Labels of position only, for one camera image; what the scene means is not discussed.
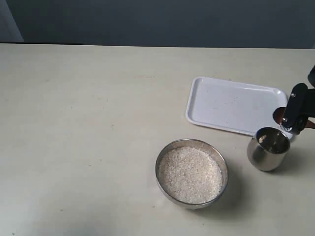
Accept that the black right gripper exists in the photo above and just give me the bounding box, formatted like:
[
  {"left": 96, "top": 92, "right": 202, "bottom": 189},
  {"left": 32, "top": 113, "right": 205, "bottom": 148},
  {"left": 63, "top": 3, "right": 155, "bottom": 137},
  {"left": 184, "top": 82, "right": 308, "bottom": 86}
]
[{"left": 281, "top": 83, "right": 315, "bottom": 135}]

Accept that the dark red wooden spoon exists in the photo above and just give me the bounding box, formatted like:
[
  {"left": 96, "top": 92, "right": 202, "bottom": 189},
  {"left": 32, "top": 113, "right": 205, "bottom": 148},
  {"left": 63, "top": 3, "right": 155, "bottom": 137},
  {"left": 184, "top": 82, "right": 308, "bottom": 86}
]
[{"left": 273, "top": 107, "right": 315, "bottom": 129}]

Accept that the stainless steel cup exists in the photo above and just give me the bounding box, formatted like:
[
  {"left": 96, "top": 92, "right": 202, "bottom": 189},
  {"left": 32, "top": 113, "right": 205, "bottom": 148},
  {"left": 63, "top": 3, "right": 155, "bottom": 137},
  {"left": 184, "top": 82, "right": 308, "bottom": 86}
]
[{"left": 247, "top": 127, "right": 290, "bottom": 172}]

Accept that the wide steel bowl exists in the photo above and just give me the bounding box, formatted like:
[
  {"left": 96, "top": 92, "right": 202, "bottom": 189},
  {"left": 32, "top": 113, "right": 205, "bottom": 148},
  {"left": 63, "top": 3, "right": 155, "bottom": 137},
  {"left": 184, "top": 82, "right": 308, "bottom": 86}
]
[{"left": 155, "top": 139, "right": 228, "bottom": 209}]

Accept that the white rice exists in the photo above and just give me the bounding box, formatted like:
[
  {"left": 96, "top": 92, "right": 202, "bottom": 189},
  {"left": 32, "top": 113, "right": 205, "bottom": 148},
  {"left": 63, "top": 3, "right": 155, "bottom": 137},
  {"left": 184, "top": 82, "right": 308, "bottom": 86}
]
[{"left": 158, "top": 147, "right": 222, "bottom": 204}]

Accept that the white rectangular plastic tray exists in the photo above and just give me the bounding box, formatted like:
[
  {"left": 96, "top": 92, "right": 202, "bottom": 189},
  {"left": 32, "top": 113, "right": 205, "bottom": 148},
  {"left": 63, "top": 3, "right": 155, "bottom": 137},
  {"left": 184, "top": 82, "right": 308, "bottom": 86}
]
[{"left": 186, "top": 77, "right": 287, "bottom": 136}]

